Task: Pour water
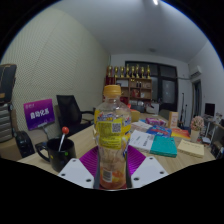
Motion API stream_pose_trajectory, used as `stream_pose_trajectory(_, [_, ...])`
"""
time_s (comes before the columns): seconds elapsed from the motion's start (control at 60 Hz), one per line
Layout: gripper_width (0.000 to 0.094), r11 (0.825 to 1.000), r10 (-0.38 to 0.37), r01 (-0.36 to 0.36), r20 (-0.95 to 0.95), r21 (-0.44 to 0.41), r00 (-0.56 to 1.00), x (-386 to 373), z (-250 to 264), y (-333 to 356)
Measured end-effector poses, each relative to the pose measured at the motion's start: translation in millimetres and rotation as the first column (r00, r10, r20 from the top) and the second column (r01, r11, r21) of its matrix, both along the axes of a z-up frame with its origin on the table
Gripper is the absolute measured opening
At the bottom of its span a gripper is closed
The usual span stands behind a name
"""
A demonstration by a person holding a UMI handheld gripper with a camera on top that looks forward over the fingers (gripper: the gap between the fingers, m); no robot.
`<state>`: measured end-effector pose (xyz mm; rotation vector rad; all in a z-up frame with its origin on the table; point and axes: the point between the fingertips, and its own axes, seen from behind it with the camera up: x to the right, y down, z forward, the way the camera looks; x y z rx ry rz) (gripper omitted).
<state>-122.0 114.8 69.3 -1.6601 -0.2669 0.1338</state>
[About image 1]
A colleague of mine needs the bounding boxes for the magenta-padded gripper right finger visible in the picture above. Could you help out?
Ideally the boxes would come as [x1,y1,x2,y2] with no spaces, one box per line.
[126,145,169,189]

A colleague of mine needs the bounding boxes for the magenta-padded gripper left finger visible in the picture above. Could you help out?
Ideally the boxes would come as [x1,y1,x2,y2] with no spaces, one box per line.
[57,145,101,190]

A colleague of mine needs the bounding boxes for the yellow-labelled orange drink bottle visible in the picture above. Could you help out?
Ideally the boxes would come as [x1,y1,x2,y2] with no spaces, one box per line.
[93,84,133,191]

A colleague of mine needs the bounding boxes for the black mug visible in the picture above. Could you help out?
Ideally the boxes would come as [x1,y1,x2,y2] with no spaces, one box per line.
[35,137,77,173]

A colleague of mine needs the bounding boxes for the teal book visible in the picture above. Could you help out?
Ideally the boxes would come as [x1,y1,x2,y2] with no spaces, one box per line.
[149,135,179,158]

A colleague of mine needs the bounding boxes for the white booklet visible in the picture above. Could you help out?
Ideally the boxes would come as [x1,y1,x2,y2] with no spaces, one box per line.
[128,129,156,153]

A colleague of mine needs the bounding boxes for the red-tipped white stirrer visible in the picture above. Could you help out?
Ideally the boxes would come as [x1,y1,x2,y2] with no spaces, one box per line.
[58,126,70,153]

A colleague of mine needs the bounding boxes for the blue book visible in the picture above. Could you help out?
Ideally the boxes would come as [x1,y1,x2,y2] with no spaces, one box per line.
[145,124,173,138]

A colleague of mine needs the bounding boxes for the pale yellow book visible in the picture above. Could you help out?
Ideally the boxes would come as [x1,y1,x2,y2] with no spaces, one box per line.
[177,138,205,159]

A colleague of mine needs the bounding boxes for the orange red book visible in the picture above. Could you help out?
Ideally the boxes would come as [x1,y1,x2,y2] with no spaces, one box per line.
[170,128,192,140]

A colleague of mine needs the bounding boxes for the pink flat box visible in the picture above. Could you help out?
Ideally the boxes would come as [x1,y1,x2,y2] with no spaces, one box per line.
[145,117,163,127]

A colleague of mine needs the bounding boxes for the black floor bag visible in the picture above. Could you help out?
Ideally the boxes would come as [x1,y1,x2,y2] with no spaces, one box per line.
[14,130,36,158]

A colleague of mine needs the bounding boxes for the orange standing box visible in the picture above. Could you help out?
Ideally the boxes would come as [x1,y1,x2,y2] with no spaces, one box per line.
[167,111,180,130]

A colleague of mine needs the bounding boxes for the yellow gift box red ribbon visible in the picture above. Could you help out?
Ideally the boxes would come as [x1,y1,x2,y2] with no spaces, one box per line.
[128,104,142,123]

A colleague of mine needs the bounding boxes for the black office chair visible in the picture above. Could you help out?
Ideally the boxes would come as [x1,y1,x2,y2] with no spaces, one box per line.
[55,94,96,136]

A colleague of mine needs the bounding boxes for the pink flowers in white pot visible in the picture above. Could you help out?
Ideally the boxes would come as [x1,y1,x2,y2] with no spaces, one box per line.
[189,115,205,144]

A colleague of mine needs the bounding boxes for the purple sign board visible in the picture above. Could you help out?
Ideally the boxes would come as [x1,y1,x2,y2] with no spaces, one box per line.
[23,98,56,132]

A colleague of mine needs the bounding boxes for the black tripod stand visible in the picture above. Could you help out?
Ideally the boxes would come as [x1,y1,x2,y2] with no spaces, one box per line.
[179,92,188,124]

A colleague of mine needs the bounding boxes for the long white-legged side desk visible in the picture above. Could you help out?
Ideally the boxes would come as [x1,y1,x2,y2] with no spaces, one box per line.
[203,119,224,158]

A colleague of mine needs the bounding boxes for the wooden shelf unit with trophies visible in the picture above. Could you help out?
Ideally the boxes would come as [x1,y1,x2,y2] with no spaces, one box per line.
[105,64,154,108]

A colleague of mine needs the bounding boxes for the black computer monitor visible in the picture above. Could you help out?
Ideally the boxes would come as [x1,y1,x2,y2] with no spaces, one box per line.
[204,102,216,118]

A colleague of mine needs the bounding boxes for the dark glass door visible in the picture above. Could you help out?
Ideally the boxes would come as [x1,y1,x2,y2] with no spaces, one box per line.
[125,60,179,113]

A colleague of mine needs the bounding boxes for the white wall air conditioner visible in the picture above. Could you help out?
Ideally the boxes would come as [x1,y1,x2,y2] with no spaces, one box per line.
[189,65,203,80]

